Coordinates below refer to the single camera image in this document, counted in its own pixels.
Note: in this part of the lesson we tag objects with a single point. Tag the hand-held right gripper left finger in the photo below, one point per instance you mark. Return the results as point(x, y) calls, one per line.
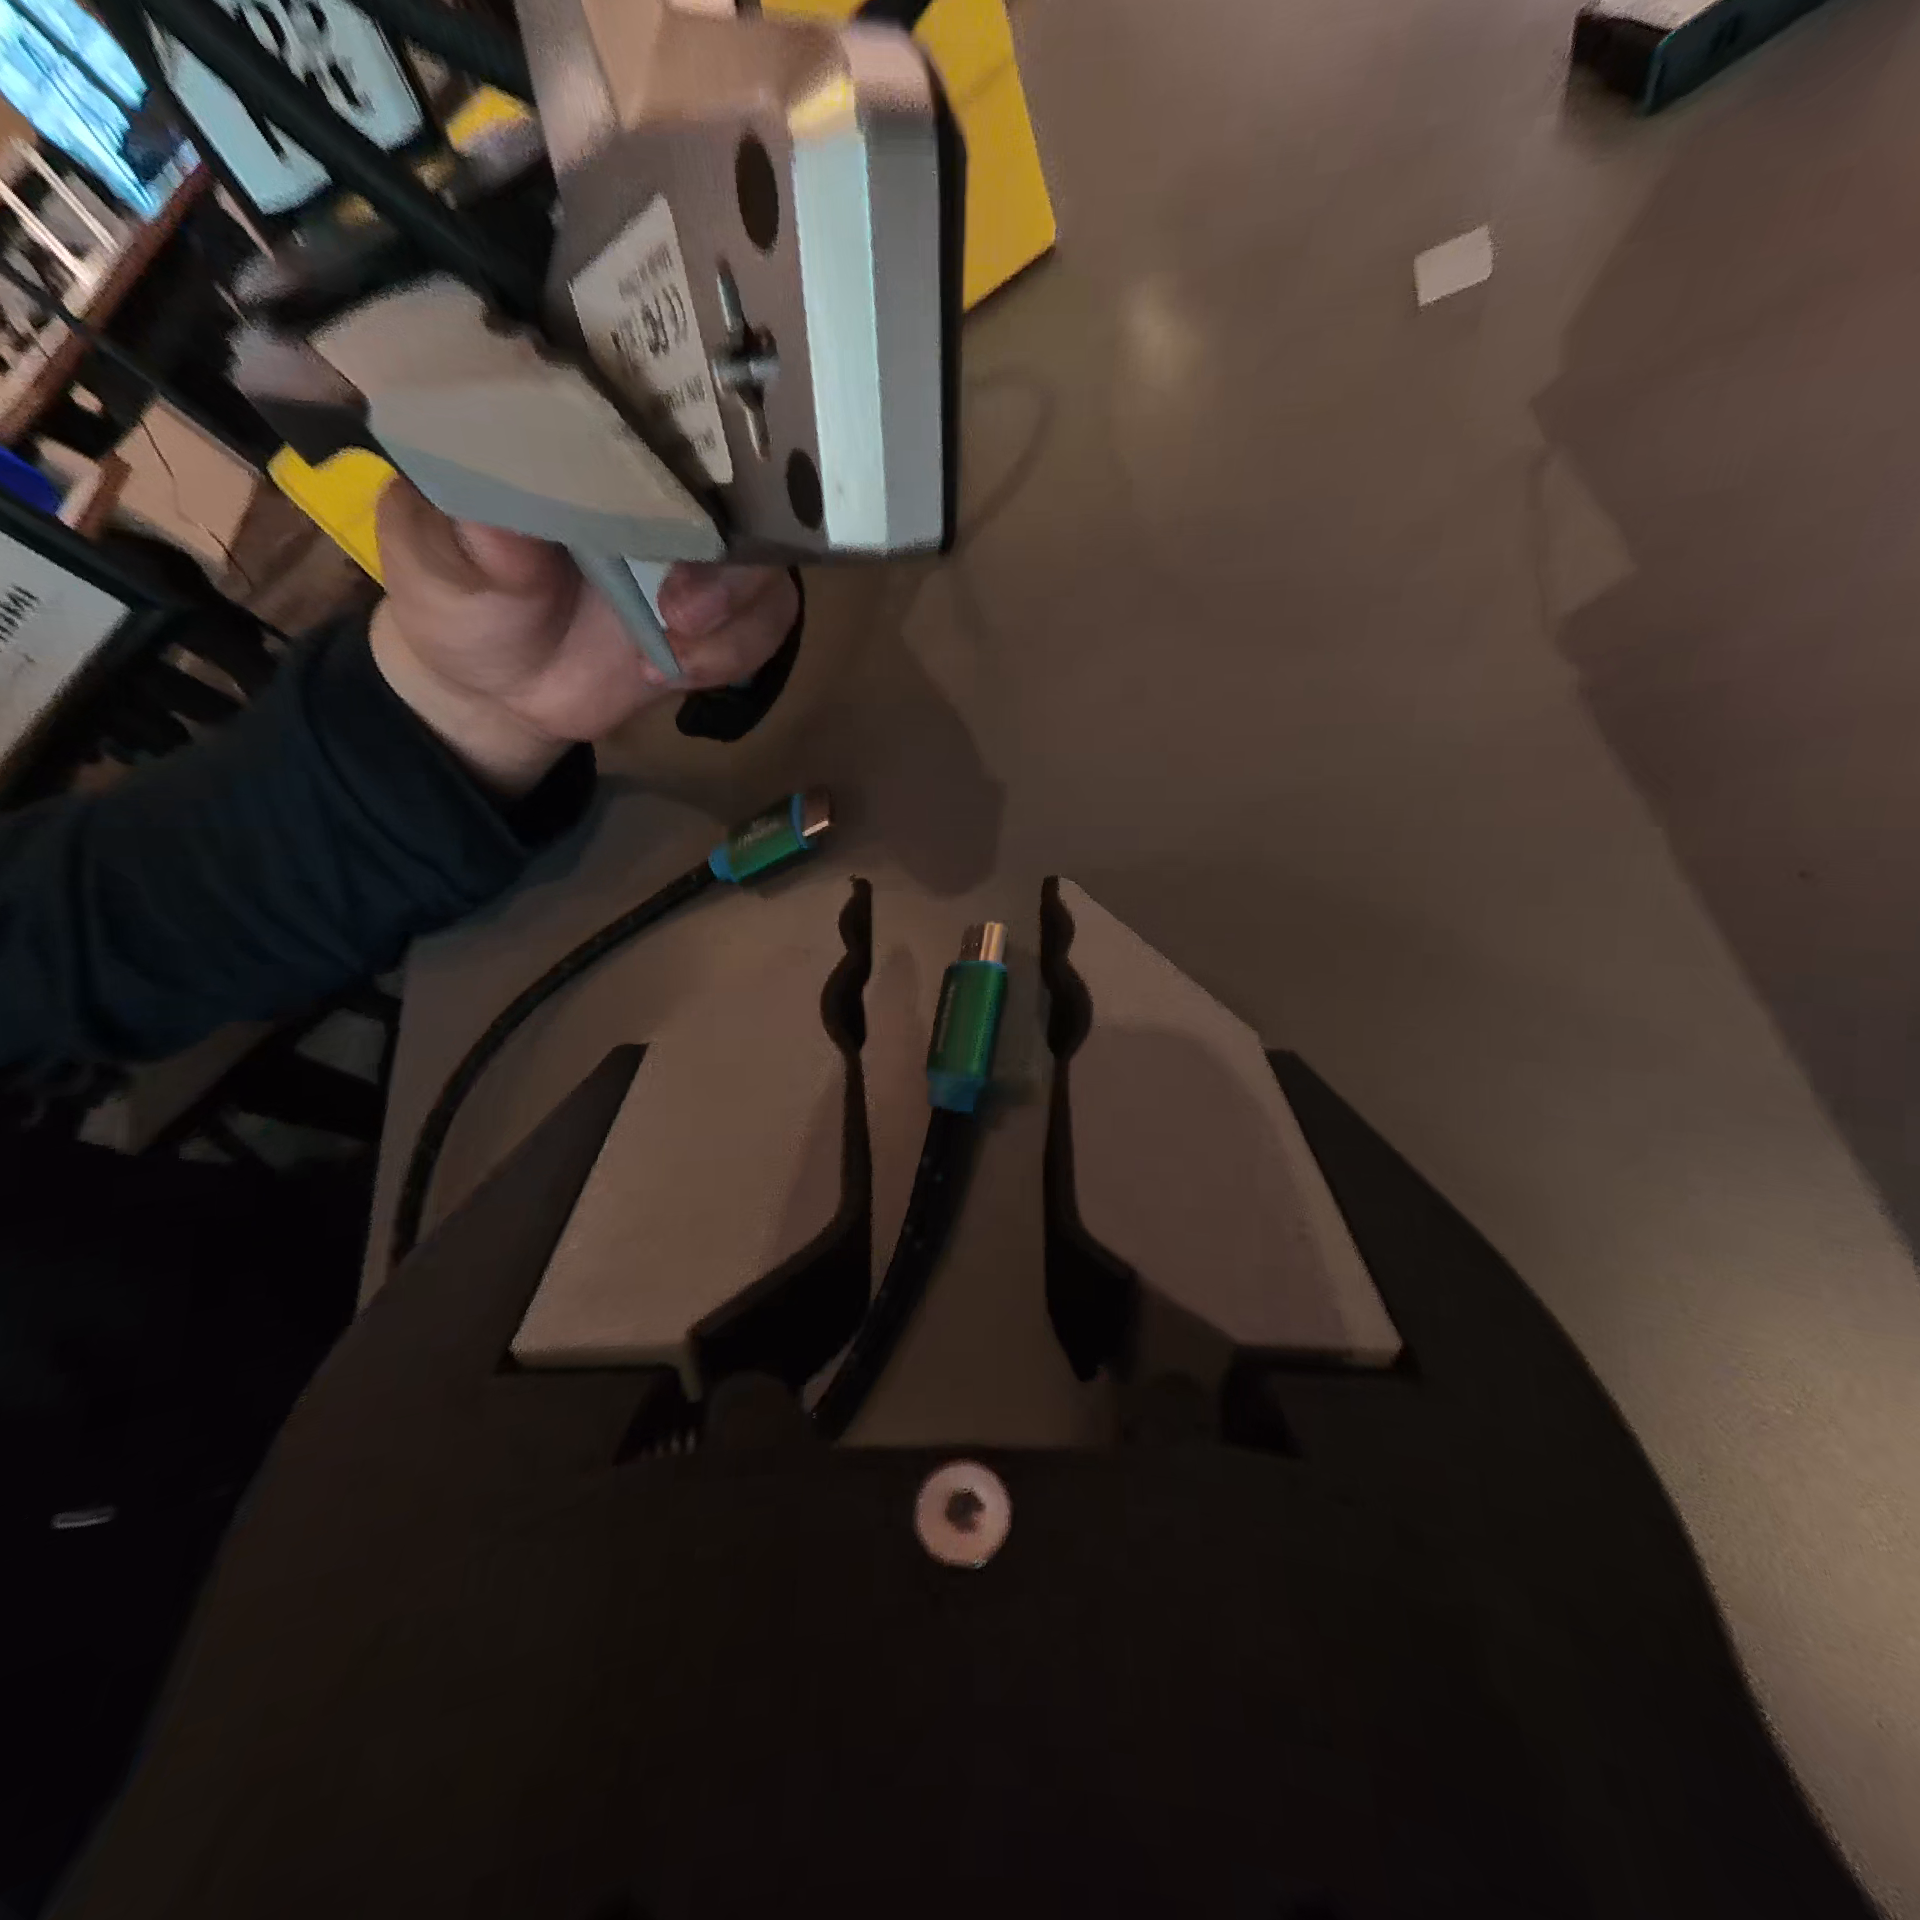
point(718, 1200)

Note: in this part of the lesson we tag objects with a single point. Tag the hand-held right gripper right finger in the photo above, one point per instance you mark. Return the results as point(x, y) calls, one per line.
point(1199, 1186)

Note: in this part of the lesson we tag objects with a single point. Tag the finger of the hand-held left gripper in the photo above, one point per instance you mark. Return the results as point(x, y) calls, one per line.
point(495, 427)
point(578, 89)

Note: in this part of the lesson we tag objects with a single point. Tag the person's left forearm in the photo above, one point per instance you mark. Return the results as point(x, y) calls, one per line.
point(225, 898)

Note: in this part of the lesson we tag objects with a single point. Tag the person's left hand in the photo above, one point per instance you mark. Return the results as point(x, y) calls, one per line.
point(495, 630)

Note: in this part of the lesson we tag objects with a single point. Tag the yellow plastic bin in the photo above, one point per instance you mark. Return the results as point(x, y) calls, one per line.
point(996, 151)

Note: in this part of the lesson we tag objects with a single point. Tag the black framed white sign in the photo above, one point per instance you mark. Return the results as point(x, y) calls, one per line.
point(61, 630)

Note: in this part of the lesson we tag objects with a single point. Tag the person's dark clothed body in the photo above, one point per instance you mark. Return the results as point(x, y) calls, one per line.
point(150, 1423)

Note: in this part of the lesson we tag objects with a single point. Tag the small white tab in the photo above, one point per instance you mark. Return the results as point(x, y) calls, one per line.
point(1454, 265)

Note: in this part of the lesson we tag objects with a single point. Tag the black battery pack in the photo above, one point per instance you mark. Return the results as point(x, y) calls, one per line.
point(1697, 42)

